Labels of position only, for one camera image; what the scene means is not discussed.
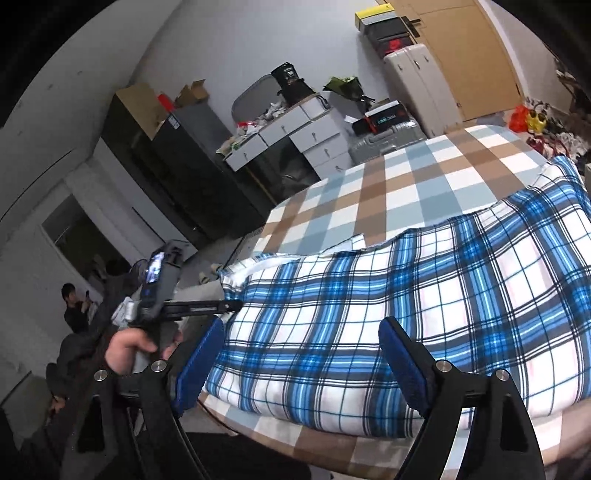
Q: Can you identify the person's left hand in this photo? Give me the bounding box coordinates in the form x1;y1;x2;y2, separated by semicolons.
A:
105;329;183;374

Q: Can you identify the wooden door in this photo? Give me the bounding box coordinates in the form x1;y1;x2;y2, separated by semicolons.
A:
376;0;525;123

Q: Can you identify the black tall cabinet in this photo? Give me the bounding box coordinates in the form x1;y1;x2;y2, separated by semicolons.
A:
100;95;218;241

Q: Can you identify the yellow shoe box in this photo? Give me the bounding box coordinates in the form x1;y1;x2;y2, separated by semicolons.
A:
355;4;399;32

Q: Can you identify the person's dark clothing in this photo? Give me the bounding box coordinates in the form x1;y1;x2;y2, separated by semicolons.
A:
175;427;333;480

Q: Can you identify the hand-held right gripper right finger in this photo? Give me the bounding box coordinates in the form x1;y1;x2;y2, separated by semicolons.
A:
379;316;546;480

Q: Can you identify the white drawer desk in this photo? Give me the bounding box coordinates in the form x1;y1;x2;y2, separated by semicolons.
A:
224;95;354;185

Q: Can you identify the black shoe box red logo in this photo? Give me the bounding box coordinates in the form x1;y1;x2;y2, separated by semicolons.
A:
376;34;419;60

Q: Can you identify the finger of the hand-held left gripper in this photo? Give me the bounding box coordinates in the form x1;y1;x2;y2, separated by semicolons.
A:
164;299;244;320

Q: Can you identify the white suitcase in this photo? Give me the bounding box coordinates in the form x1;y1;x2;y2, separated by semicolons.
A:
383;42;464;139

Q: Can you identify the grey rounded mirror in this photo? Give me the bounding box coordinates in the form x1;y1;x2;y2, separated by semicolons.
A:
231;74;289;127

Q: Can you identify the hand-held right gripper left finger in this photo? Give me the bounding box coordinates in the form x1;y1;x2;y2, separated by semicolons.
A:
60;318;225;480

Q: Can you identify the checked bed sheet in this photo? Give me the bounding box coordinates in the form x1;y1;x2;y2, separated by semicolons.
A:
196;122;591;480

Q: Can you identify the wooden shoe rack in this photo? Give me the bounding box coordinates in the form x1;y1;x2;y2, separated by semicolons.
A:
551;46;591;121

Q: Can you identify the silver suitcase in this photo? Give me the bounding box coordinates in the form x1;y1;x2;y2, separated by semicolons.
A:
348;121;428;164

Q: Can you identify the open cardboard box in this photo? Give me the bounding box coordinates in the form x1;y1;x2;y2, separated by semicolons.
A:
173;79;209;109

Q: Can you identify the dark wrapped flower bouquet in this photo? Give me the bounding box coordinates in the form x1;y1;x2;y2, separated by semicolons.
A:
322;75;391;116

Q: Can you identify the blue plaid shirt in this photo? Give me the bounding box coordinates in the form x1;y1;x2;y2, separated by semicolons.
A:
201;154;591;439

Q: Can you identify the desk clutter pile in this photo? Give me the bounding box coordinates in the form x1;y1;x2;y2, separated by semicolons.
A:
217;102;296;158

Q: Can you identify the pile of shoes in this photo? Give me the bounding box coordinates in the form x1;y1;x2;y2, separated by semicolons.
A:
524;97;591;162

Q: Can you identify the flat cardboard sheet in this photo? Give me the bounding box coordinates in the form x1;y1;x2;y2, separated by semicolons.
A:
115;82;174;139

